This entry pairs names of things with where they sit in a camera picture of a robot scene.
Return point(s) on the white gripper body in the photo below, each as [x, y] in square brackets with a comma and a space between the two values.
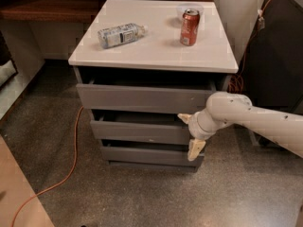
[195, 127]

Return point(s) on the red coke can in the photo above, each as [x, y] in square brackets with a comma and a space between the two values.
[189, 27]

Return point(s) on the grey drawer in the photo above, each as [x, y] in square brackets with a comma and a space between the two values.
[148, 153]
[158, 128]
[144, 99]

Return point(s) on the dark cabinet on right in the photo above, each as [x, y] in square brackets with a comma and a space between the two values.
[272, 66]

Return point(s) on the grey top drawer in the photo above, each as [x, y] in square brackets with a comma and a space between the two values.
[144, 99]

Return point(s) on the grey bottom drawer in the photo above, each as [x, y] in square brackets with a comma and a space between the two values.
[148, 153]

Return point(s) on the brown wooden shelf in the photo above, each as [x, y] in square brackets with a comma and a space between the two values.
[70, 11]

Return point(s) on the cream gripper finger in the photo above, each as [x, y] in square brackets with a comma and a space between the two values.
[185, 117]
[194, 148]

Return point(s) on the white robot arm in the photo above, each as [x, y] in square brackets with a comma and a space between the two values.
[224, 109]

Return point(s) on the grey cabinet with white top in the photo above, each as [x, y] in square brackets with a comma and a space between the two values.
[158, 59]

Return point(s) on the dark framed object at left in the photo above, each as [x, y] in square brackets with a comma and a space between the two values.
[8, 68]

